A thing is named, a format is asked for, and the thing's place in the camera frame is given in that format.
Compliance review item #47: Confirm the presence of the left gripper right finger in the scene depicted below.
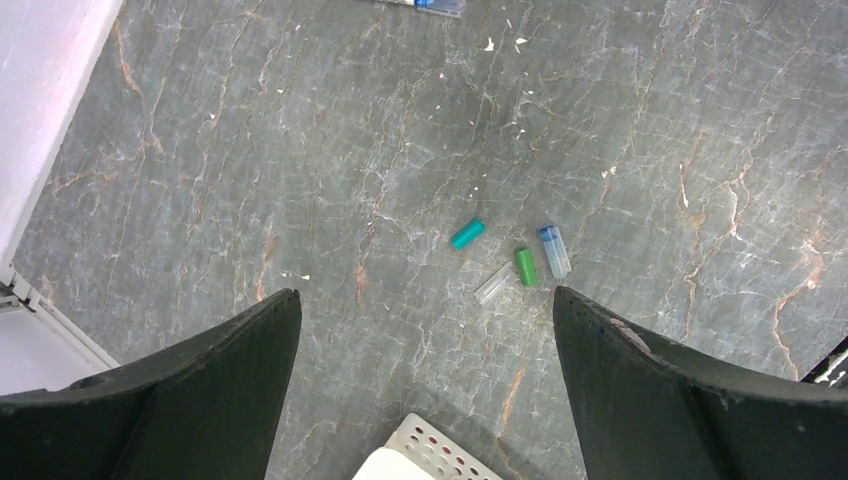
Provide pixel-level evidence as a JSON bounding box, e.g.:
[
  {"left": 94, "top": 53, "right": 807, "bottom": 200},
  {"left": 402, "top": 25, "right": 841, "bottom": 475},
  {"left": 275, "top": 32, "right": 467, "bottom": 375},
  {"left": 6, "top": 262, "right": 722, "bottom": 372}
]
[{"left": 553, "top": 286, "right": 847, "bottom": 479}]

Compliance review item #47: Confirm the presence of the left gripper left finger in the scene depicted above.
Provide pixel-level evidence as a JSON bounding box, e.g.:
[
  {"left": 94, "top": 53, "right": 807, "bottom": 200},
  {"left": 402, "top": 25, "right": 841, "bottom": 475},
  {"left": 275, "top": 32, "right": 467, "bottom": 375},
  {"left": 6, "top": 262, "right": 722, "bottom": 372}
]
[{"left": 1, "top": 289, "right": 302, "bottom": 479}]

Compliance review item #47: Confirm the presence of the green pen cap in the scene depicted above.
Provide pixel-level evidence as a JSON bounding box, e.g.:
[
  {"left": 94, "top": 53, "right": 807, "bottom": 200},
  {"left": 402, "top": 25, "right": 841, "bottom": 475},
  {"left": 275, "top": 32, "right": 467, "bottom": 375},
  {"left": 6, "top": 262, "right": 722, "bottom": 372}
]
[{"left": 514, "top": 247, "right": 538, "bottom": 286}]

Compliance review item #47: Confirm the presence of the clear purple pen cap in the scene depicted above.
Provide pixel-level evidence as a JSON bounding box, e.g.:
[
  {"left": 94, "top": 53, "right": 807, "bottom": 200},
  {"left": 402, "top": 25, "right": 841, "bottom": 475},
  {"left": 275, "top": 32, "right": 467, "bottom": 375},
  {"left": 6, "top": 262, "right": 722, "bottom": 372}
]
[{"left": 474, "top": 262, "right": 516, "bottom": 305}]

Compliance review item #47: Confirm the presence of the teal pen cap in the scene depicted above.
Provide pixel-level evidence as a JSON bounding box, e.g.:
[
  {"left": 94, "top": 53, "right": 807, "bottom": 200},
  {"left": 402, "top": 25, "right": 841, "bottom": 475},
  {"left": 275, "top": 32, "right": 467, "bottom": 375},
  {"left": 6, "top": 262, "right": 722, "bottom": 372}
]
[{"left": 450, "top": 217, "right": 486, "bottom": 250}]

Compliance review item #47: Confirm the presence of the white plastic basket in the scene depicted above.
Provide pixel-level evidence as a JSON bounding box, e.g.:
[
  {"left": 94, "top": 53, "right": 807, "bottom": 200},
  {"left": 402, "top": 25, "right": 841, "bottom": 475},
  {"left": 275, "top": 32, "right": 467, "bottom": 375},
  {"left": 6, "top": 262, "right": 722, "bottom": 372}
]
[{"left": 353, "top": 413, "right": 502, "bottom": 480}]

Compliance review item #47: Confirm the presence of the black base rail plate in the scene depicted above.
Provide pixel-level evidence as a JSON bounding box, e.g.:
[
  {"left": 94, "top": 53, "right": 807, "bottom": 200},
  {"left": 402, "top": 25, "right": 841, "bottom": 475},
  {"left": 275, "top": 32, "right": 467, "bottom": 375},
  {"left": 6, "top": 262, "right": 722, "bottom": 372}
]
[{"left": 801, "top": 337, "right": 848, "bottom": 390}]

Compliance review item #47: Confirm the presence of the aluminium frame rail left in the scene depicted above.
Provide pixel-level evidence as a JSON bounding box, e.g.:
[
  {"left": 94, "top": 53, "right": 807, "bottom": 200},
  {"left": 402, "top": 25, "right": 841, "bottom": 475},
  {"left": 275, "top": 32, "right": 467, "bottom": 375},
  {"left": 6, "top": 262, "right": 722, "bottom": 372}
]
[{"left": 1, "top": 262, "right": 120, "bottom": 371}]

